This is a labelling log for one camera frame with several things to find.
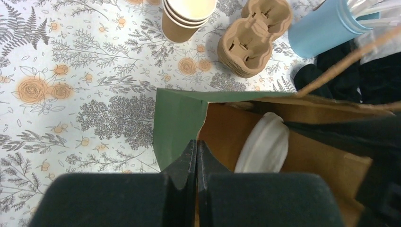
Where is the blue straw holder cup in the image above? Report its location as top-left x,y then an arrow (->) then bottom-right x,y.
288,0 -> 381,58

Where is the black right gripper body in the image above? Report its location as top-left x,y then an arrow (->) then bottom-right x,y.
283,115 -> 401,227

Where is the stack of brown paper cups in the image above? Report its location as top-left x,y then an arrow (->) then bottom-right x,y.
162,0 -> 217,43

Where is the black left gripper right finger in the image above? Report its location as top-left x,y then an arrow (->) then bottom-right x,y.
197,140 -> 231,227

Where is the green brown paper bag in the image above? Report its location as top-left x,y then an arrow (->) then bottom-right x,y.
152,25 -> 401,227

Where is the white wrapped straws bundle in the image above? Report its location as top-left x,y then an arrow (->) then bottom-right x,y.
346,0 -> 401,28

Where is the floral table mat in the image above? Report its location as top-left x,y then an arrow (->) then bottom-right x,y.
0,0 -> 311,227

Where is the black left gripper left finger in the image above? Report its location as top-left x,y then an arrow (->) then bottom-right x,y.
162,140 -> 197,227

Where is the black cloth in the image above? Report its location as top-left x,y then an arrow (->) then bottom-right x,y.
293,40 -> 401,105

